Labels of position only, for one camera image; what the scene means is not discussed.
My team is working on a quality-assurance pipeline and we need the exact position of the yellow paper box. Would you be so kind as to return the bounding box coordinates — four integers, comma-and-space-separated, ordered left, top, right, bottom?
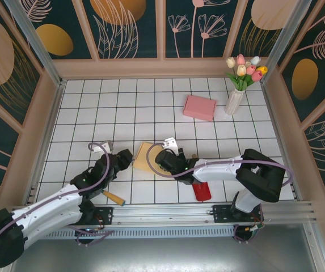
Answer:
132, 141, 166, 175

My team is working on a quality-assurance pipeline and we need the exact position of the red shovel with wooden handle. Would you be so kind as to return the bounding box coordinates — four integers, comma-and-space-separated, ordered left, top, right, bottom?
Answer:
190, 153, 212, 202

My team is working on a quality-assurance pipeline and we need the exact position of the pink paper box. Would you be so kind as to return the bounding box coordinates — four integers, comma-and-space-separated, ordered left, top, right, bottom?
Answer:
182, 95, 217, 122

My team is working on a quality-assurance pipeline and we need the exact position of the white ribbed vase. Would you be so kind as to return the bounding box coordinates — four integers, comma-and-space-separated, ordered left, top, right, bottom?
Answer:
224, 87, 248, 117

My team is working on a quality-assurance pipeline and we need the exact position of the artificial tulip bouquet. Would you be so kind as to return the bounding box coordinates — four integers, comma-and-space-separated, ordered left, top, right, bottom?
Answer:
225, 54, 269, 92

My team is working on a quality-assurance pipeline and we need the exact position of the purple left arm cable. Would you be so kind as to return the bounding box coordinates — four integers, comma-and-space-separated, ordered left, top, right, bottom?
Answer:
0, 142, 116, 263

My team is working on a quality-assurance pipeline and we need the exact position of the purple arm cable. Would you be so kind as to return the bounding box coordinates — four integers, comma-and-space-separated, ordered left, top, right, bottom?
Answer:
146, 143, 294, 244
0, 142, 116, 263

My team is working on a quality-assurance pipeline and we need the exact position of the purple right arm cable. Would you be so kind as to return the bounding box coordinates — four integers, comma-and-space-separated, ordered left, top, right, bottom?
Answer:
146, 143, 294, 244

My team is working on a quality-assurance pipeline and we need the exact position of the teal garden fork wooden handle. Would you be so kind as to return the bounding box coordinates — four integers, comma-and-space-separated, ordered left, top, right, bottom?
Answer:
102, 189, 126, 206

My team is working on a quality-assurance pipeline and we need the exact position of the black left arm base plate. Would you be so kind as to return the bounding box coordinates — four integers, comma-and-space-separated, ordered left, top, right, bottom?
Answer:
79, 206, 114, 226

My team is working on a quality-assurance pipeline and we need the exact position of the aluminium mounting rail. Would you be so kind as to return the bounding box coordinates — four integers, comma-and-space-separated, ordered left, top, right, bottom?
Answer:
7, 200, 319, 230

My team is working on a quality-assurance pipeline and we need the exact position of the slotted grey cable duct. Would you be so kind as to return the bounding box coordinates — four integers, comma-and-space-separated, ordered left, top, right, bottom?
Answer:
19, 226, 237, 240

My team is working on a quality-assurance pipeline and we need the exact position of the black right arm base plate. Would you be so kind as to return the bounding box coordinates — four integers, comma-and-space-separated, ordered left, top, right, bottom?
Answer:
212, 203, 264, 225

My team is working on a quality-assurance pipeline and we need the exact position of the aluminium side rail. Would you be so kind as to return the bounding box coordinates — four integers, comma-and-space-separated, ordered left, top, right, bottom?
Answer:
260, 80, 304, 202
23, 80, 66, 205

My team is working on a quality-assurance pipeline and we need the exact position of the aluminium frame post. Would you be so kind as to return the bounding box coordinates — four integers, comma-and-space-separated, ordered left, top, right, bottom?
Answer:
260, 0, 313, 84
3, 0, 67, 87

